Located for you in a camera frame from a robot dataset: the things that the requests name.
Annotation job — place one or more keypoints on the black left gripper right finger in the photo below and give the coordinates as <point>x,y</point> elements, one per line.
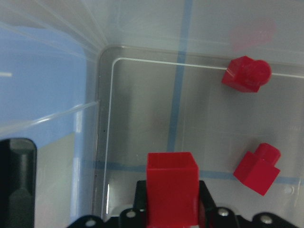
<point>206,202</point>

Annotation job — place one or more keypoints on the clear plastic storage box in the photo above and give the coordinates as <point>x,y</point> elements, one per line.
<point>153,84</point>

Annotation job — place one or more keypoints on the red block with peg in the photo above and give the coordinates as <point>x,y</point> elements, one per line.
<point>172,183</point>

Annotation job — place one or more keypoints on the black box latch handle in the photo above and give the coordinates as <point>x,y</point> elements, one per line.
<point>18,164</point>

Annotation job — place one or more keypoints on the red block at back wall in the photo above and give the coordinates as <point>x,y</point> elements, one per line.
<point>246,74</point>

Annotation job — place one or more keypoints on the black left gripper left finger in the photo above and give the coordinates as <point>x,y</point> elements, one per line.
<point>140,197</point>

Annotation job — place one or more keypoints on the blue plastic tray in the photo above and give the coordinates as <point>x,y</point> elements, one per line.
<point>42,84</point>

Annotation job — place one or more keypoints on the red block middle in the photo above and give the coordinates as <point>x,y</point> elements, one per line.
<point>257,170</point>

